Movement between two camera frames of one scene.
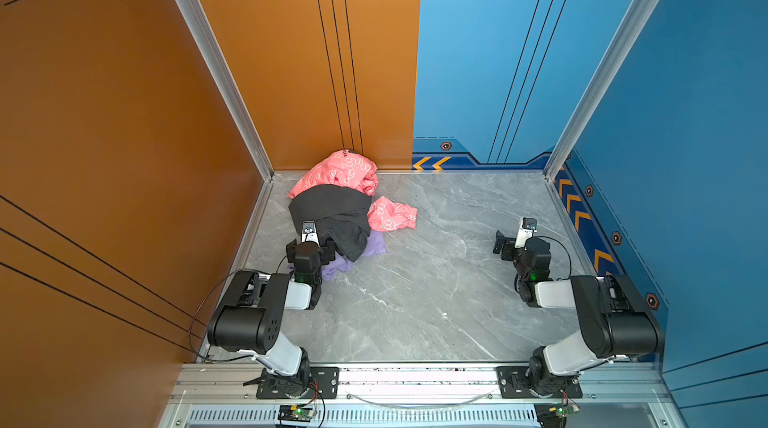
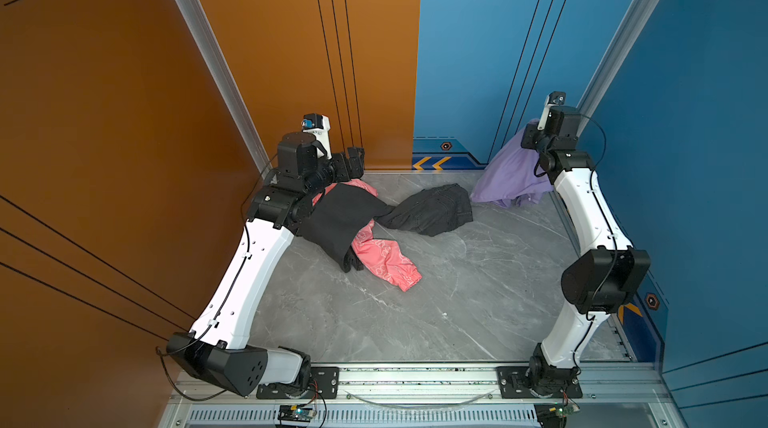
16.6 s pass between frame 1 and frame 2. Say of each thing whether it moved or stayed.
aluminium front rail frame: stayed
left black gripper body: moved
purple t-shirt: moved
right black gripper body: moved
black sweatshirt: stayed
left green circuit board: stayed
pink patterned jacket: moved
